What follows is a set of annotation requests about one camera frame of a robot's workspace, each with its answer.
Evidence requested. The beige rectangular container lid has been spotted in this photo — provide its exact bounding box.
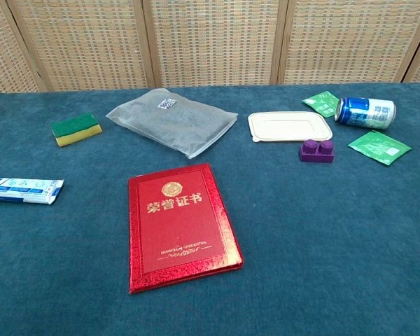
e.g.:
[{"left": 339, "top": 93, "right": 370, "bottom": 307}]
[{"left": 247, "top": 111, "right": 334, "bottom": 144}]

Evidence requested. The woven rattan folding screen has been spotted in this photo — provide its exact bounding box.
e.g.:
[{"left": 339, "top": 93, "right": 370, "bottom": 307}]
[{"left": 0, "top": 0, "right": 420, "bottom": 95}]

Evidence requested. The teal blue table cloth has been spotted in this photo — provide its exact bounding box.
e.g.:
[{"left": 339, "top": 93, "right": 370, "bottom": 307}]
[{"left": 0, "top": 81, "right": 420, "bottom": 336}]

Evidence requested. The purple toy building block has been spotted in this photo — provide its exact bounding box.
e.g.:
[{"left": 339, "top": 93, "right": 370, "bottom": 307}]
[{"left": 298, "top": 139, "right": 336, "bottom": 165}]

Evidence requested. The white and blue plastic packet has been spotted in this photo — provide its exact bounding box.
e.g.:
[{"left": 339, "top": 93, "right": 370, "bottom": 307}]
[{"left": 0, "top": 176, "right": 65, "bottom": 206}]

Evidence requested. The blue and white drink can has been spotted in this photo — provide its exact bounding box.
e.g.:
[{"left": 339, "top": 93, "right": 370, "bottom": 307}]
[{"left": 334, "top": 97, "right": 397, "bottom": 131}]

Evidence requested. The small green sachet packet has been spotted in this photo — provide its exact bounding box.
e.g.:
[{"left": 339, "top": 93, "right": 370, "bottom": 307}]
[{"left": 301, "top": 90, "right": 341, "bottom": 119}]

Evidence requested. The large green sachet packet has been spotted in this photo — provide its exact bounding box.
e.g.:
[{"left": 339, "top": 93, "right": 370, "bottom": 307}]
[{"left": 347, "top": 130, "right": 412, "bottom": 167}]

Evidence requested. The red honor certificate book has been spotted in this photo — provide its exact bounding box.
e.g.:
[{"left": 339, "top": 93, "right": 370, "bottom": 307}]
[{"left": 127, "top": 162, "right": 244, "bottom": 295}]

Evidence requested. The green and yellow sponge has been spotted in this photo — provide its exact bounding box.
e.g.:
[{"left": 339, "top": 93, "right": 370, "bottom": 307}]
[{"left": 50, "top": 112, "right": 104, "bottom": 148}]

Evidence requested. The frosted plastic bag with cloth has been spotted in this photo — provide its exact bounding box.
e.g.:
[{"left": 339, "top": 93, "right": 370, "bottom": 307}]
[{"left": 105, "top": 88, "right": 239, "bottom": 160}]

